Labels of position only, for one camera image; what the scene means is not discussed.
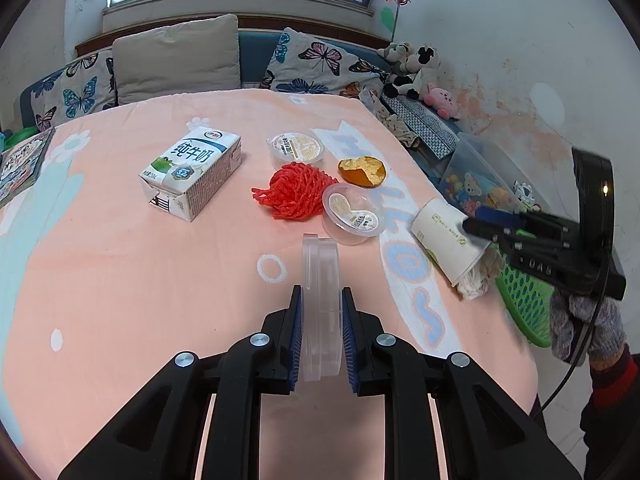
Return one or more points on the right butterfly pillow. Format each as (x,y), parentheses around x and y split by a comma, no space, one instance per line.
(304,64)

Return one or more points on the white paper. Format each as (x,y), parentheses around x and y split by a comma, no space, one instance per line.
(476,281)

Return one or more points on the pudding cup with lid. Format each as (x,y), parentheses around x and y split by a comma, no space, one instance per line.
(288,147)

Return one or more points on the clear plastic toy bin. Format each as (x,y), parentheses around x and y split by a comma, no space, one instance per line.
(480,174)

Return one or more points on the blue white checked cloth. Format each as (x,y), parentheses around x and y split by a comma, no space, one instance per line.
(439,135)

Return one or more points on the white milk carton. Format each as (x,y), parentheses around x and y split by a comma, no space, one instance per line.
(183,179)

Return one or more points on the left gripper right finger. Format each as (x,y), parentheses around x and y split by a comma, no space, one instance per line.
(443,417)

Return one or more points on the butterfly pillow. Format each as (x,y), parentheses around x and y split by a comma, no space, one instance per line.
(304,64)
(85,86)

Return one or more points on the clear round plastic lid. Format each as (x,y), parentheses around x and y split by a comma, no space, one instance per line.
(323,311)

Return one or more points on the orange peel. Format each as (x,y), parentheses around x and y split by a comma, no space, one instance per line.
(363,171)

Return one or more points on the colourful picture book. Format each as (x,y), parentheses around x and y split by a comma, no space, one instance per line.
(20,165)

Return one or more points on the left butterfly pillow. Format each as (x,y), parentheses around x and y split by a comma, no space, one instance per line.
(85,86)

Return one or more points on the right gloved hand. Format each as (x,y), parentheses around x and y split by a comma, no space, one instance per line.
(570,315)

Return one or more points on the beige patterned clothes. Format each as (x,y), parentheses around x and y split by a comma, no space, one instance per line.
(389,120)

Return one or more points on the beige cushion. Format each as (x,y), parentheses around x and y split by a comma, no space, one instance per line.
(190,57)

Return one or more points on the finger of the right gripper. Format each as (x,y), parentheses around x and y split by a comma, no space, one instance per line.
(498,217)
(490,232)

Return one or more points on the red foam fruit net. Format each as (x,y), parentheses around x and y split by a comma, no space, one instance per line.
(295,192)

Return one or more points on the pink table blanket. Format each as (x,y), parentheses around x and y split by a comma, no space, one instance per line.
(99,289)

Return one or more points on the green plastic mesh basket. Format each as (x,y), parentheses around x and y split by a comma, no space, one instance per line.
(527,300)

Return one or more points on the white paper cup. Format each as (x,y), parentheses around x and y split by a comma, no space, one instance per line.
(438,228)

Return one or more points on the pink round plush toy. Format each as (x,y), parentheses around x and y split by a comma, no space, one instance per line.
(442,102)

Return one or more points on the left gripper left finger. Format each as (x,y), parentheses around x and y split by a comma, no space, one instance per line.
(200,417)

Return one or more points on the cow plush toy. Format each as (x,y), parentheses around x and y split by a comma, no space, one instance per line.
(412,70)

